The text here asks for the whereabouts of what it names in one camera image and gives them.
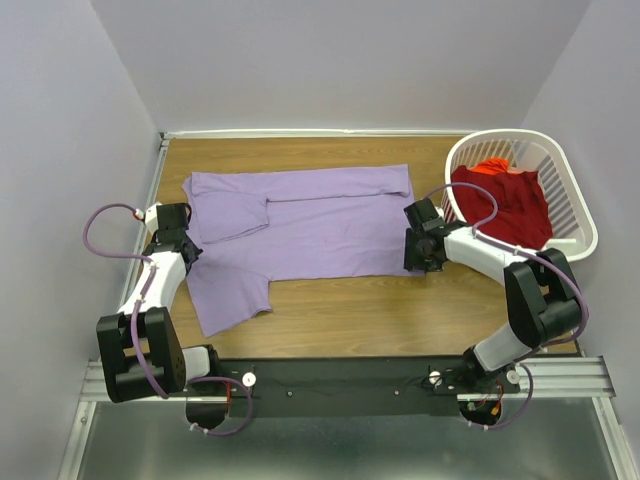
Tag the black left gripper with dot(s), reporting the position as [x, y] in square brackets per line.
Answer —
[197, 250]

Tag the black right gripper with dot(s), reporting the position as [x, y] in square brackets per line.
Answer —
[410, 258]

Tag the lavender t-shirt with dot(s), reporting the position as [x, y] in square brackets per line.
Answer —
[257, 228]

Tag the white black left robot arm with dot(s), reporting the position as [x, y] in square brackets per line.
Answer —
[139, 349]

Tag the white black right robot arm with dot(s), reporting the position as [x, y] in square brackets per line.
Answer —
[544, 304]

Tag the dark red t-shirt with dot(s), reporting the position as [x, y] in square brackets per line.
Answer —
[522, 218]

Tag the orange t-shirt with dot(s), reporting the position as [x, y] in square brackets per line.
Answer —
[494, 166]

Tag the white plastic laundry basket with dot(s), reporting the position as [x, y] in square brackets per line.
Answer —
[574, 231]

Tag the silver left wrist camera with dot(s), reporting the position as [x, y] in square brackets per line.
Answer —
[151, 217]

